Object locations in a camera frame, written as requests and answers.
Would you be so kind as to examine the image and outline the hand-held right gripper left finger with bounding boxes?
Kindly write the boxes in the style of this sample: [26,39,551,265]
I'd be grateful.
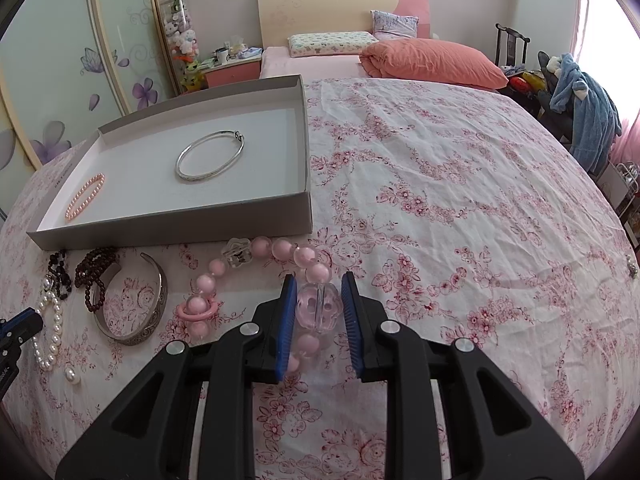
[55,275,301,480]

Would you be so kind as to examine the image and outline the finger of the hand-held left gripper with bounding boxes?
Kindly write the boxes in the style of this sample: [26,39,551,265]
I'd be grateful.
[0,308,42,348]

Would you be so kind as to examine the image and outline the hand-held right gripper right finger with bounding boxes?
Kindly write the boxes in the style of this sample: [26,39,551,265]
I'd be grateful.
[340,271,586,480]

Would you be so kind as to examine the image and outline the white pearl necklace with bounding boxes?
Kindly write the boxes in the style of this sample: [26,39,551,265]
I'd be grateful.
[31,280,65,373]

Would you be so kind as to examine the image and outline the large pink bead necklace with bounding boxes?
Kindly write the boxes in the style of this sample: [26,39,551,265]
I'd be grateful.
[176,235,346,376]

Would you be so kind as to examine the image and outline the dark red bead bracelet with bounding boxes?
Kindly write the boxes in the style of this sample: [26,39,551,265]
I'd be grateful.
[75,246,121,313]

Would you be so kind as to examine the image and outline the wide silver cuff bracelet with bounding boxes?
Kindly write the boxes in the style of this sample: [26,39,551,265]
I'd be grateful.
[92,252,168,346]

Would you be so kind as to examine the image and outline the grey cardboard tray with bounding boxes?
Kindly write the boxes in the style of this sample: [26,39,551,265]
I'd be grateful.
[26,74,315,252]

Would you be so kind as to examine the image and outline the thin silver bangle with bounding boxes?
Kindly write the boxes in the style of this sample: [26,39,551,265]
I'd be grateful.
[175,131,247,184]

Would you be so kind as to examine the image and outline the pink and cream nightstand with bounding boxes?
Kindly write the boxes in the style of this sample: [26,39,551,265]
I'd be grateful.
[202,55,263,90]

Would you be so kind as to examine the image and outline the flower print sliding wardrobe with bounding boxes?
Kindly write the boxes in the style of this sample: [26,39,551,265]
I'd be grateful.
[0,0,183,221]

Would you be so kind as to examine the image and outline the plain pink bed sheet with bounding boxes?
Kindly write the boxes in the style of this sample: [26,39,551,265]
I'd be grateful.
[259,46,373,81]

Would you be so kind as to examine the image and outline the folded salmon quilt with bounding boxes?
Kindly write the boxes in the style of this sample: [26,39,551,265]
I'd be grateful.
[360,39,510,92]

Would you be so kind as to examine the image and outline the cream patterned pillow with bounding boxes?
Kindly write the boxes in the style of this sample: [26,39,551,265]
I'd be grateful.
[287,31,381,58]

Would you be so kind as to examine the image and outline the black office chair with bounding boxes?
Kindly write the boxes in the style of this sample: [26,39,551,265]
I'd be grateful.
[537,50,576,136]

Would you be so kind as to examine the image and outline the colourful toys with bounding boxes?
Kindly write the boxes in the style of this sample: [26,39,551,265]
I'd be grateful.
[502,65,548,93]

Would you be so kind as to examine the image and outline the lavender printed pillow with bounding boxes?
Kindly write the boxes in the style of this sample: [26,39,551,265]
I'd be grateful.
[371,10,420,41]

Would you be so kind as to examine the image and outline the clear plush toy display tube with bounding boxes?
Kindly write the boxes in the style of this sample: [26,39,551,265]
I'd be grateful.
[160,0,203,93]

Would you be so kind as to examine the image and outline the cream and pink headboard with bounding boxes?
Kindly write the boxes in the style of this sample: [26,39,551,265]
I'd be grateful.
[256,0,432,51]

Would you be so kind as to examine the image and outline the blue plush robe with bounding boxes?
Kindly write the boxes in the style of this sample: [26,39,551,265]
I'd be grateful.
[549,52,623,176]

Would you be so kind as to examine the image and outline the dark wooden chair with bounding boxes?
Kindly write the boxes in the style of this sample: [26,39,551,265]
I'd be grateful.
[495,23,531,68]

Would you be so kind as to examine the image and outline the pink curtain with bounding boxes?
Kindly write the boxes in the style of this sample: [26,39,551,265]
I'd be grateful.
[575,0,640,171]

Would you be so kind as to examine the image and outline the pink pearl bracelet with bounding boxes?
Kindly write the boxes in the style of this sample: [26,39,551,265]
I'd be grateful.
[65,173,107,222]

